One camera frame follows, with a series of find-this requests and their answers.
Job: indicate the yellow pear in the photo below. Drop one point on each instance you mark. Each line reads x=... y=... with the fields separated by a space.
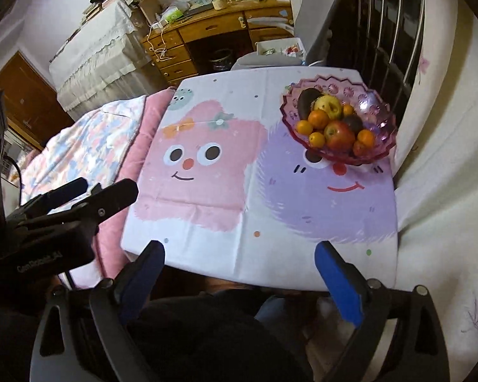
x=328 y=105

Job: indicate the small orange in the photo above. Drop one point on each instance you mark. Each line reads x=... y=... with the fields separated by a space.
x=347 y=110
x=365 y=137
x=303 y=127

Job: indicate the red yellow apple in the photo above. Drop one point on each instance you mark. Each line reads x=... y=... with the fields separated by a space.
x=338 y=135

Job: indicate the wooden door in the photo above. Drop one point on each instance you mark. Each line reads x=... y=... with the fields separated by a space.
x=28 y=95

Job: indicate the chrome metal railing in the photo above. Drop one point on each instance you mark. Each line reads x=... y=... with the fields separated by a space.
x=382 y=28

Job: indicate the dark overripe banana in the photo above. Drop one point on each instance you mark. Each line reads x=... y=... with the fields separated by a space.
x=304 y=103

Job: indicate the pastel floral blanket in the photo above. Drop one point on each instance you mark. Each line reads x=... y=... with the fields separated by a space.
x=83 y=143

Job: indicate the white box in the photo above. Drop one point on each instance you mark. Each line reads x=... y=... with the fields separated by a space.
x=281 y=49

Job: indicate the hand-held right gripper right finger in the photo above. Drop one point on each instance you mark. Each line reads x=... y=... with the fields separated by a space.
x=338 y=282

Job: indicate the dark waste basket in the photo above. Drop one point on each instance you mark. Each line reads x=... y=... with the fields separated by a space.
x=222 y=61

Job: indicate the dark avocado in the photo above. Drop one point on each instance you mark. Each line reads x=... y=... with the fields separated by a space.
x=353 y=123

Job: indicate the yellowish citrus fruit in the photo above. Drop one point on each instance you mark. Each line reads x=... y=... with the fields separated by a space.
x=317 y=139

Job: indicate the large orange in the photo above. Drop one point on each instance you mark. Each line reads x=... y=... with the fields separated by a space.
x=318 y=119

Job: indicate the white cloth covered cabinet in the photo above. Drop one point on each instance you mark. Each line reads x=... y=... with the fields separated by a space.
x=99 y=51

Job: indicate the round bamboo container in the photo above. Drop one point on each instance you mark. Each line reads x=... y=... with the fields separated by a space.
x=220 y=4

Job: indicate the cartoon printed tablecloth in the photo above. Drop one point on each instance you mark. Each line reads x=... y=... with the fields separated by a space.
x=223 y=191

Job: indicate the stack of books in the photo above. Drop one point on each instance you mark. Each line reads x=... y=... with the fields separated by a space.
x=93 y=9

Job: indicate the blue cloth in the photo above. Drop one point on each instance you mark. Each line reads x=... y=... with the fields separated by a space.
x=273 y=309

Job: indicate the pink glass fruit bowl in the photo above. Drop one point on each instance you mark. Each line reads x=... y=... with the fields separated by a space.
x=376 y=107

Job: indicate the grey office chair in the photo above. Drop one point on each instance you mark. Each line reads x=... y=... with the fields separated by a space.
x=318 y=20

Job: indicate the small reddish fruit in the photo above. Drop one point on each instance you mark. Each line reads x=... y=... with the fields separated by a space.
x=359 y=149

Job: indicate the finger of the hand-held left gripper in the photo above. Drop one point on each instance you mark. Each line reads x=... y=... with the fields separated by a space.
x=111 y=199
x=63 y=193

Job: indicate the green tissue pack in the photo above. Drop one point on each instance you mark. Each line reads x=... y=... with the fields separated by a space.
x=171 y=12

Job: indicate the white printed bedsheet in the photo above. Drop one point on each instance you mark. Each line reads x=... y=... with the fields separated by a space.
x=442 y=167

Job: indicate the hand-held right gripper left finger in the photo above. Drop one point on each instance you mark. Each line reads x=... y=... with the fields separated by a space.
x=143 y=274

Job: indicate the pink quilt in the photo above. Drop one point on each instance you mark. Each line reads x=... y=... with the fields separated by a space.
x=143 y=127

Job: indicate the wooden desk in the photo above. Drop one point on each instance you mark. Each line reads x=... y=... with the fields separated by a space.
x=223 y=20

